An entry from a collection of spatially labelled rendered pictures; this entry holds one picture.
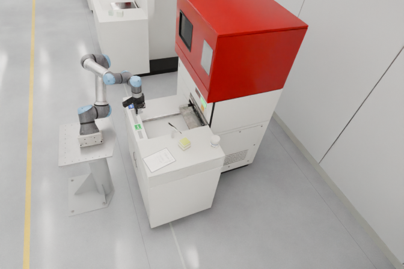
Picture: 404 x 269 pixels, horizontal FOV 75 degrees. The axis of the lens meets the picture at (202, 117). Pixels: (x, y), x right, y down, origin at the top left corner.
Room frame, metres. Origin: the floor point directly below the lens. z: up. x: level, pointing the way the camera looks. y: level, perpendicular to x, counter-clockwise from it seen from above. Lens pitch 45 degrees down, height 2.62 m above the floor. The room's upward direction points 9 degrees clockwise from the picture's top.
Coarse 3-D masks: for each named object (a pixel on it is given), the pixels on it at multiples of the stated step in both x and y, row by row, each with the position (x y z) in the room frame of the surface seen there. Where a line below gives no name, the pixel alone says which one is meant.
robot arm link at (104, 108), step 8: (96, 56) 1.71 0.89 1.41; (104, 56) 1.76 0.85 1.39; (104, 64) 1.71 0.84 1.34; (96, 80) 1.64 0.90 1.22; (96, 88) 1.61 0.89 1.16; (104, 88) 1.63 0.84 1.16; (96, 96) 1.58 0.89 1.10; (104, 96) 1.60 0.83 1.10; (96, 104) 1.54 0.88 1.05; (104, 104) 1.55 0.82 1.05; (104, 112) 1.52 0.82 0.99
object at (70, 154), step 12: (96, 120) 1.57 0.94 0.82; (108, 120) 1.59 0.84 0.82; (60, 132) 1.37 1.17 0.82; (72, 132) 1.39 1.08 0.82; (108, 132) 1.45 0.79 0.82; (60, 144) 1.25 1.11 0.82; (72, 144) 1.27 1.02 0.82; (108, 144) 1.33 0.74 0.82; (60, 156) 1.14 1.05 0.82; (72, 156) 1.16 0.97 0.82; (84, 156) 1.17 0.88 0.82; (96, 156) 1.19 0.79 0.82; (108, 156) 1.21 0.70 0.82
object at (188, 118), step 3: (186, 108) 1.85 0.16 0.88; (180, 111) 1.80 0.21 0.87; (186, 114) 1.76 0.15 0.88; (189, 114) 1.77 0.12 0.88; (183, 117) 1.73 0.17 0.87; (186, 117) 1.73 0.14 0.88; (189, 117) 1.73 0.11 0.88; (192, 117) 1.74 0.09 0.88; (186, 120) 1.69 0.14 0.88; (189, 120) 1.69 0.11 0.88; (192, 120) 1.70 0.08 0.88; (186, 123) 1.66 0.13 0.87; (189, 123) 1.66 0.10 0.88; (192, 123) 1.66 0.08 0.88; (195, 123) 1.67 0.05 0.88; (189, 126) 1.62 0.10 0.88; (192, 126) 1.62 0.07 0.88; (195, 126) 1.63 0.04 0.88; (189, 129) 1.59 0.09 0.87
